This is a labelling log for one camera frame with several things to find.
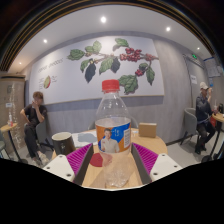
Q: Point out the brown cardboard box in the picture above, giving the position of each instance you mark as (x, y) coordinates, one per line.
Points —
(147, 130)

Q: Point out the person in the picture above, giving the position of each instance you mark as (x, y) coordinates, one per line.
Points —
(202, 111)
(32, 116)

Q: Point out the small round wooden table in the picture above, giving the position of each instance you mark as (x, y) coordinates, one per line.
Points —
(7, 127)

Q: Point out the black mug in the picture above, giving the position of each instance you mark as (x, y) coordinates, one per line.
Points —
(63, 144)

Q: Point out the flat round red coaster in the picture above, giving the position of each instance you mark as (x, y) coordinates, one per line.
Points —
(96, 160)

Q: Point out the round wooden side table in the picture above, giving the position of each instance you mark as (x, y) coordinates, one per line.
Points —
(218, 117)

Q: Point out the green exit sign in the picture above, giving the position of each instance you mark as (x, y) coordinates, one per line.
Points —
(194, 56)

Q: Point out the small bottle with red label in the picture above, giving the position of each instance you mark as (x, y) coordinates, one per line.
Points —
(10, 120)

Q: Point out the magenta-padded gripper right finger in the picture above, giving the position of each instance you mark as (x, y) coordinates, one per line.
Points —
(165, 166)

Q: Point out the white paper sheets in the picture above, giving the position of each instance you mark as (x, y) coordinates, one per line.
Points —
(83, 138)

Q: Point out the clear red-capped drink bottle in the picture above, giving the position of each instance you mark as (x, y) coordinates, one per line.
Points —
(112, 133)

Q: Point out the round ceiling lights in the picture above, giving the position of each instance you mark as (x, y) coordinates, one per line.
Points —
(103, 19)

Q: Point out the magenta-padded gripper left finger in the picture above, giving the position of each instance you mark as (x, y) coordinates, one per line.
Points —
(56, 166)

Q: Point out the coffee plant wall mural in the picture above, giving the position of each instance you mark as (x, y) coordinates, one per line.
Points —
(66, 80)

